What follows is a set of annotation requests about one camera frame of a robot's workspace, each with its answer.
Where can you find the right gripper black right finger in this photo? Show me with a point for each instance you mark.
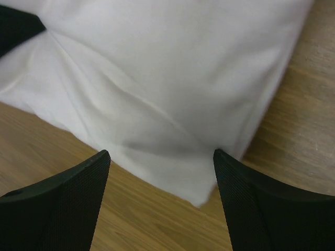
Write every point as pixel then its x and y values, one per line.
pixel 263 213

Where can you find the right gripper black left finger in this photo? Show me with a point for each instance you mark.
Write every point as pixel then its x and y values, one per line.
pixel 57 213

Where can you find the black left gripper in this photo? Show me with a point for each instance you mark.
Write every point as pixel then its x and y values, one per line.
pixel 17 27

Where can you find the white t-shirt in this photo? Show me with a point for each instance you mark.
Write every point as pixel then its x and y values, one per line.
pixel 158 84

